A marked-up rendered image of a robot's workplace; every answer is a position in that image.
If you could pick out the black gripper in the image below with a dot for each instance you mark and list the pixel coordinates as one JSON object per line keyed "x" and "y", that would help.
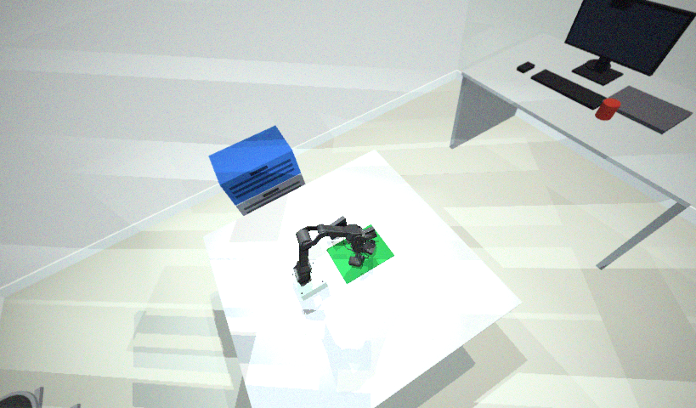
{"x": 356, "y": 261}

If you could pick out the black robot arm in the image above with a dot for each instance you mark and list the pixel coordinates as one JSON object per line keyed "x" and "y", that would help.
{"x": 352, "y": 232}

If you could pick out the green circuit board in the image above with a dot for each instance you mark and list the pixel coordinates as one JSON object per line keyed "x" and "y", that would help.
{"x": 340, "y": 256}

